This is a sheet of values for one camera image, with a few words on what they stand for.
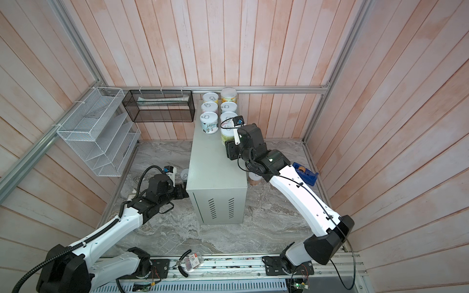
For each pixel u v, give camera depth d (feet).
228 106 2.56
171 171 2.44
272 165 1.52
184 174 3.17
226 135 2.25
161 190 2.09
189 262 2.43
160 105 3.41
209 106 2.57
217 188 1.94
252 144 1.58
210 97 2.69
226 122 2.35
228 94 2.62
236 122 1.91
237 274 2.40
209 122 2.39
